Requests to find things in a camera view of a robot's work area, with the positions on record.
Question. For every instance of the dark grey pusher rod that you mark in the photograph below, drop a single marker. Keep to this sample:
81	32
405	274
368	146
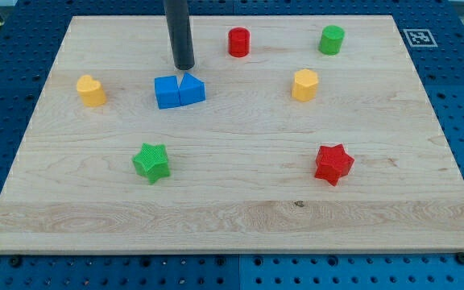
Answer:
179	29

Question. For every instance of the black bolt right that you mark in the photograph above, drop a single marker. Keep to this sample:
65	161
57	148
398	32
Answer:
460	258

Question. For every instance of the red cylinder block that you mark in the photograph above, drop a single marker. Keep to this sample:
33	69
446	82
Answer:
239	42

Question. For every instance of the white fiducial marker tag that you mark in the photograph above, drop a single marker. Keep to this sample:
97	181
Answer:
420	38

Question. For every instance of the yellow heart block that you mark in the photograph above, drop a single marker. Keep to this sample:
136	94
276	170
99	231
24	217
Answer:
90	91

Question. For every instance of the blue cube block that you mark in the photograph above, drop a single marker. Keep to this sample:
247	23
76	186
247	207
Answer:
167	92

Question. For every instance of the black bolt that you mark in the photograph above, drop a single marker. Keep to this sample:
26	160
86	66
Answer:
460	258
15	261

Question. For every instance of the green cylinder block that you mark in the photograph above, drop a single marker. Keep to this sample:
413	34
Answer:
331	40

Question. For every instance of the light wooden board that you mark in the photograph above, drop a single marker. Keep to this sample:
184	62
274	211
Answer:
242	162

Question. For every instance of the blue triangle block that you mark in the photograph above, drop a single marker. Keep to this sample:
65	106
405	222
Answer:
191	90

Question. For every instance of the green star block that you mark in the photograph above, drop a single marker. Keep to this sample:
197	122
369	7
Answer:
152	162

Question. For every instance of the red star block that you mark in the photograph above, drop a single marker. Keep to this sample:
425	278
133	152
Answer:
333	163

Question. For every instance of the yellow hexagon block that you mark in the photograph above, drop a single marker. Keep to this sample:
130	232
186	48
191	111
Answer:
305	84

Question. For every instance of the black bolt left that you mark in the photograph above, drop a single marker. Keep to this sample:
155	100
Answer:
15	261

